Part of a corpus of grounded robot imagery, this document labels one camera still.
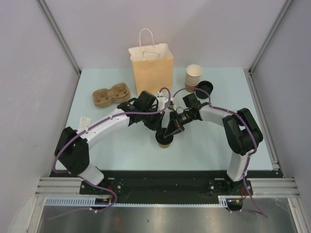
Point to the brown cardboard cup carrier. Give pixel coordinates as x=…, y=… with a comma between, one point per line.
x=116, y=94

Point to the stack of brown paper cups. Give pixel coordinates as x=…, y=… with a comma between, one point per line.
x=192, y=78

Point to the black coffee cup lid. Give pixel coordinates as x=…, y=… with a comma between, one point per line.
x=160, y=138

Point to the stack of black cup lids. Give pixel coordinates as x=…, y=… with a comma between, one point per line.
x=207, y=87

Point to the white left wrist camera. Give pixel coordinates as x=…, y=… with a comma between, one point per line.
x=163, y=101

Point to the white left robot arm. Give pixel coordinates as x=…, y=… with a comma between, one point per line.
x=73, y=147

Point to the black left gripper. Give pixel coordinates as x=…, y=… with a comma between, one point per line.
x=157, y=124

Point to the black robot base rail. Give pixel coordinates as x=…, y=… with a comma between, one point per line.
x=172, y=187

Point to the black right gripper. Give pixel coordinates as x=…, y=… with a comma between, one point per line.
x=173, y=128

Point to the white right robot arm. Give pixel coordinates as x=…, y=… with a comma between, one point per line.
x=242, y=132

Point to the white wrapped straws bundle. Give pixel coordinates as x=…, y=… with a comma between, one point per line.
x=84, y=122

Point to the brown paper bag white handles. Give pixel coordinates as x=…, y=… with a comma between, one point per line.
x=152, y=65

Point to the brown paper coffee cup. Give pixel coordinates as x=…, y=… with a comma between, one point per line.
x=164, y=146

